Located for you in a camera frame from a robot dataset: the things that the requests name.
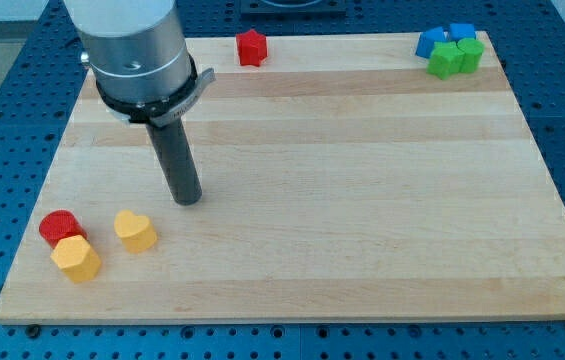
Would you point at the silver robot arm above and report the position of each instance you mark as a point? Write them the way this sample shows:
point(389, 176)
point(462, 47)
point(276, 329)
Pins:
point(139, 56)

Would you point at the blue triangle block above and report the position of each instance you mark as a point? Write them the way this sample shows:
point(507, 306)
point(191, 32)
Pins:
point(428, 39)

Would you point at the blue cube block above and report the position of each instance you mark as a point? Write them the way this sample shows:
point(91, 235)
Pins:
point(459, 31)

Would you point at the wooden board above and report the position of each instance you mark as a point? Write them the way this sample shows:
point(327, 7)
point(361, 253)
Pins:
point(341, 183)

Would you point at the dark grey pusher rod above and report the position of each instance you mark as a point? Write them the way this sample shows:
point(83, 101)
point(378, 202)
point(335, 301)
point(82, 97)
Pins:
point(174, 155)

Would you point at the red star block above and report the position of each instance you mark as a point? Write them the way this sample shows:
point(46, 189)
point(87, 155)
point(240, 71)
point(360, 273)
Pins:
point(251, 47)

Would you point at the yellow heart block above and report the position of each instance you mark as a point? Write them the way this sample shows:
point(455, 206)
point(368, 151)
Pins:
point(136, 232)

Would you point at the green star block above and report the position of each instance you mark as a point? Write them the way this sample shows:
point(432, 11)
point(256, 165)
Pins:
point(445, 60)

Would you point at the yellow hexagon block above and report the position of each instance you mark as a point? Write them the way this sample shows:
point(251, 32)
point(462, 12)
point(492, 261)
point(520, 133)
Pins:
point(76, 259)

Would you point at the green cylinder block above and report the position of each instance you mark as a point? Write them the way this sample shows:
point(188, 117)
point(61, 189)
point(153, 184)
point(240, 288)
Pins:
point(472, 50)

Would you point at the red cylinder block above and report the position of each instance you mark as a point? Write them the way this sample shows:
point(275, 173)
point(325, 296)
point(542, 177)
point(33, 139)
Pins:
point(58, 225)

